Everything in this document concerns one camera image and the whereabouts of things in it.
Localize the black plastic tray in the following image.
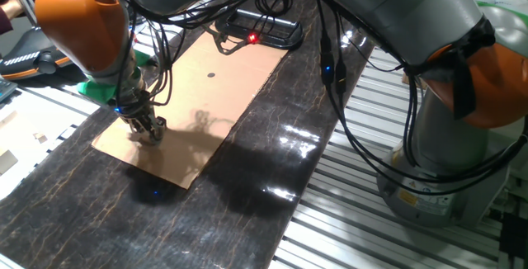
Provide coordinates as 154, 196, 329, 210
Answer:
214, 7, 304, 51

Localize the dark marble pattern mat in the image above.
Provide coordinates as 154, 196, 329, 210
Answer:
0, 0, 380, 269

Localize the black keyboard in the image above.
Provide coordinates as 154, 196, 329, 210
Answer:
0, 78, 18, 103

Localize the orange black teach pendant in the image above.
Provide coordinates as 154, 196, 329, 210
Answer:
0, 25, 90, 81

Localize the white paper sheet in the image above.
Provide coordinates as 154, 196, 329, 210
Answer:
0, 89, 82, 201

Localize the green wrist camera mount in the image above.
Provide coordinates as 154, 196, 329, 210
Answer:
77, 50, 152, 105

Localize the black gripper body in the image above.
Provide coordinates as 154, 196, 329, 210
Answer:
116, 94, 157, 125

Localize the large wooden block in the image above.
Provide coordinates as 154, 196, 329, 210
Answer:
0, 149, 20, 176

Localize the brown cardboard sheet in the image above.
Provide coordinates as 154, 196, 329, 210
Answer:
91, 25, 289, 191

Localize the thin wooden plank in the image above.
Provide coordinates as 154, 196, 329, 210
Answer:
0, 110, 20, 130

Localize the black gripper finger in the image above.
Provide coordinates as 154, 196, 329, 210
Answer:
123, 116, 144, 132
150, 116, 168, 145

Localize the black cable bundle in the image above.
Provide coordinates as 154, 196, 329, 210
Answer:
111, 0, 528, 198

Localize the forearm in dark red sleeve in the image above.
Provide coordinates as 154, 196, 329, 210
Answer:
0, 0, 26, 35

